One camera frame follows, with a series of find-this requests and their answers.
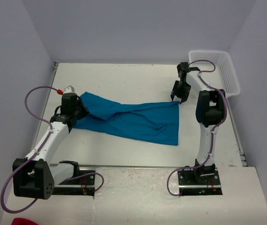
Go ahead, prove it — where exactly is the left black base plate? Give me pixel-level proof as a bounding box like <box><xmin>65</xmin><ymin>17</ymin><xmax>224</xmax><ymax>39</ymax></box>
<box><xmin>53</xmin><ymin>174</ymin><xmax>95</xmax><ymax>196</ymax></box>

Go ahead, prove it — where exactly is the blue t shirt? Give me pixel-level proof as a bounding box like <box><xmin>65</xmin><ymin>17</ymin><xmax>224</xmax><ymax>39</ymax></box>
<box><xmin>75</xmin><ymin>92</ymin><xmax>179</xmax><ymax>146</ymax></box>

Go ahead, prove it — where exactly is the red cloth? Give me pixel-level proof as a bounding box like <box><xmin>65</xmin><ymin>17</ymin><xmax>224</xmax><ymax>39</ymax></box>
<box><xmin>11</xmin><ymin>217</ymin><xmax>38</xmax><ymax>225</ymax></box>

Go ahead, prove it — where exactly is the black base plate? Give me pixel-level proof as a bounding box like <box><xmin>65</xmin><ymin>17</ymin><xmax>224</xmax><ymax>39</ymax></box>
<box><xmin>53</xmin><ymin>174</ymin><xmax>95</xmax><ymax>196</ymax></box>
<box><xmin>177</xmin><ymin>168</ymin><xmax>223</xmax><ymax>196</ymax></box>

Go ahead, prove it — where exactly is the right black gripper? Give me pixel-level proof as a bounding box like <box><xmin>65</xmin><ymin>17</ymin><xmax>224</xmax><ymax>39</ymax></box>
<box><xmin>171</xmin><ymin>81</ymin><xmax>192</xmax><ymax>104</ymax></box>

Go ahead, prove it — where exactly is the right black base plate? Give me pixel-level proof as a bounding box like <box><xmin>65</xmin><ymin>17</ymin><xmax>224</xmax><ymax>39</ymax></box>
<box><xmin>177</xmin><ymin>168</ymin><xmax>223</xmax><ymax>196</ymax></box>

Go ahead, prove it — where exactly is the white plastic basket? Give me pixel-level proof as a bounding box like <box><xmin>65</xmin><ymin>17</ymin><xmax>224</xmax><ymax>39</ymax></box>
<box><xmin>189</xmin><ymin>50</ymin><xmax>240</xmax><ymax>98</ymax></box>

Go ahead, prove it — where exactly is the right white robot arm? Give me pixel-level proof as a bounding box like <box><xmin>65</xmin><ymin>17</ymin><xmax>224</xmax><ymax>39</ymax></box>
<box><xmin>170</xmin><ymin>60</ymin><xmax>227</xmax><ymax>184</ymax></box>

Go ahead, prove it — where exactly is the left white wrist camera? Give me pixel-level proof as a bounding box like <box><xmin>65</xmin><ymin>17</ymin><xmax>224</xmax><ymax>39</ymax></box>
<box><xmin>56</xmin><ymin>85</ymin><xmax>75</xmax><ymax>95</ymax></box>

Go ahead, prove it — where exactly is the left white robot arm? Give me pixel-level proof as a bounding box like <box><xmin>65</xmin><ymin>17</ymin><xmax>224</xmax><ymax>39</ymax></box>
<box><xmin>13</xmin><ymin>93</ymin><xmax>89</xmax><ymax>200</ymax></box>

